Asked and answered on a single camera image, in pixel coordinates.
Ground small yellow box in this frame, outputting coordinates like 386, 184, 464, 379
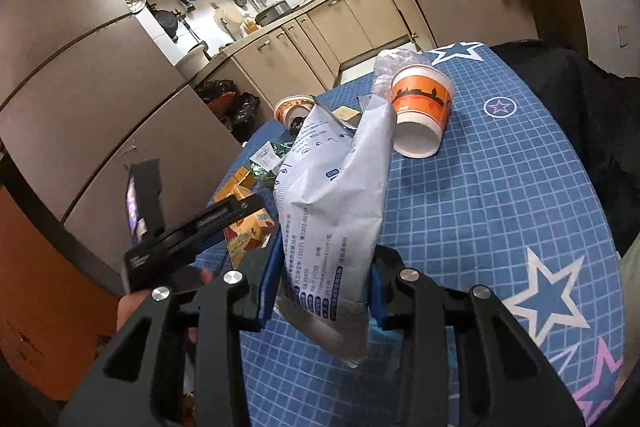
227, 167, 257, 191

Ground black jacket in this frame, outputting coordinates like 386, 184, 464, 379
490, 39, 640, 253

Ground tan cigarette pack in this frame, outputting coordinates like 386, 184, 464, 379
332, 105, 360, 125

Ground beige refrigerator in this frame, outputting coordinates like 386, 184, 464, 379
0, 0, 246, 253

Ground round electric griddle pan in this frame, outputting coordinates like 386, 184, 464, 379
255, 1, 291, 28

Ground black hanging pan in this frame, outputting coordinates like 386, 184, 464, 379
152, 9, 181, 40

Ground green foil wrapper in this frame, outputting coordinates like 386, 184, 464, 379
250, 141, 296, 188

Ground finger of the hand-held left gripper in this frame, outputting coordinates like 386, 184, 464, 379
190, 194, 266, 253

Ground person's left hand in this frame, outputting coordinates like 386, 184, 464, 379
116, 292, 152, 340

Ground small paper bowl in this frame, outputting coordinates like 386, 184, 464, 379
274, 94, 316, 128

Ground orange wooden cabinet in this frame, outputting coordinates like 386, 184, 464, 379
0, 184, 126, 403

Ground white printed plastic bag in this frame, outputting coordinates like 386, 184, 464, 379
272, 94, 398, 368

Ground blue checkered star tablecloth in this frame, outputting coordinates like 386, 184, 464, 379
192, 41, 626, 427

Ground clear plastic bag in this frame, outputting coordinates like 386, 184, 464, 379
372, 48, 431, 108

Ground beige kitchen base cabinets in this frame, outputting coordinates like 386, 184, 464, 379
220, 0, 436, 95

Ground grey stock pot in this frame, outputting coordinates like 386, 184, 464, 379
175, 41, 213, 78

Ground orange print paper cup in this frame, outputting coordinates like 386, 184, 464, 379
390, 64, 456, 158

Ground white round board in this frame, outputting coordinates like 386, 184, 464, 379
214, 4, 243, 40

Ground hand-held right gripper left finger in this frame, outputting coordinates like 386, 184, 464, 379
59, 227, 291, 427

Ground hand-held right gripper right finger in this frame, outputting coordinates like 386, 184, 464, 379
367, 244, 586, 427

